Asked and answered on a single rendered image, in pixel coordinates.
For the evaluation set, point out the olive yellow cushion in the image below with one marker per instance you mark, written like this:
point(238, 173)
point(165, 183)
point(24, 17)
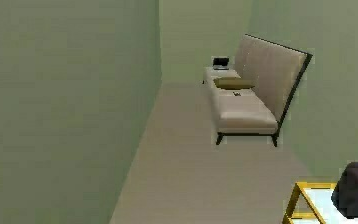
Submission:
point(233, 83)

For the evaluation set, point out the beige sofa with black frame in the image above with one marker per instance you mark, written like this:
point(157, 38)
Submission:
point(250, 111)

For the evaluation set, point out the yellow framed glass table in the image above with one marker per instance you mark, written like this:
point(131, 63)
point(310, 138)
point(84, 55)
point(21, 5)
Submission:
point(315, 203)

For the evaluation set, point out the small black remote control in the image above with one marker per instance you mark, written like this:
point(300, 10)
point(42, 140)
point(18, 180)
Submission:
point(237, 94)

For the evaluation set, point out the black open laptop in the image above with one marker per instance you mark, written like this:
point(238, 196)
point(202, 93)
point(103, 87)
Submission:
point(220, 62)

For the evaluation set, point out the dark purple bag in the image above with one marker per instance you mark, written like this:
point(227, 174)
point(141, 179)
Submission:
point(353, 188)

